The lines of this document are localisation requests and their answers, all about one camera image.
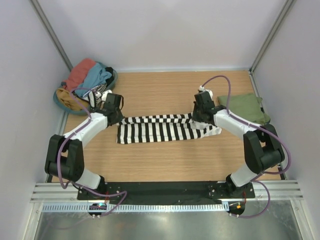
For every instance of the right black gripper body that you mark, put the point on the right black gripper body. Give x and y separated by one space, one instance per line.
197 115

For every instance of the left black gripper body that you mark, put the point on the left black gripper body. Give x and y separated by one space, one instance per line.
119 117

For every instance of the black white striped top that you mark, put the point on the black white striped top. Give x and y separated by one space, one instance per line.
163 128

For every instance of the green motorcycle tank top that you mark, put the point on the green motorcycle tank top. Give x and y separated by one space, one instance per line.
248 107

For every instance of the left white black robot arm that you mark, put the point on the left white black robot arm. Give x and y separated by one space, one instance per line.
65 154

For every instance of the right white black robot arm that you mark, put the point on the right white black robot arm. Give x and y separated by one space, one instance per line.
262 148

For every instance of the narrow striped garment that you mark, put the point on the narrow striped garment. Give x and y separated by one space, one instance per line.
94 96

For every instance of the teal laundry basket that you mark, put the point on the teal laundry basket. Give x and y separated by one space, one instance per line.
84 87

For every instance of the teal blue garment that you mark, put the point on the teal blue garment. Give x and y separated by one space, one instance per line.
100 77

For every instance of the red garment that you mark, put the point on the red garment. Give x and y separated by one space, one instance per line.
78 74

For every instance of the mustard yellow garment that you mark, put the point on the mustard yellow garment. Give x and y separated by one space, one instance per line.
71 102

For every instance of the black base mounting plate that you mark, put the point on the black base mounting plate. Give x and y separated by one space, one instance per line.
178 192

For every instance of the aluminium front rail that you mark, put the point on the aluminium front rail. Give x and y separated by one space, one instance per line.
277 189

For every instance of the perforated white cable duct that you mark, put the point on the perforated white cable duct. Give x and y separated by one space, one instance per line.
99 207

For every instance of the left aluminium corner post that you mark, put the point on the left aluminium corner post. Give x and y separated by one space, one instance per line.
51 32

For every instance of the aluminium corner post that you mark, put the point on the aluminium corner post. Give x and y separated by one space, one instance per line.
51 32
284 11

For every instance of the right aluminium corner post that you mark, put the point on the right aluminium corner post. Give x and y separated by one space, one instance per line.
284 11

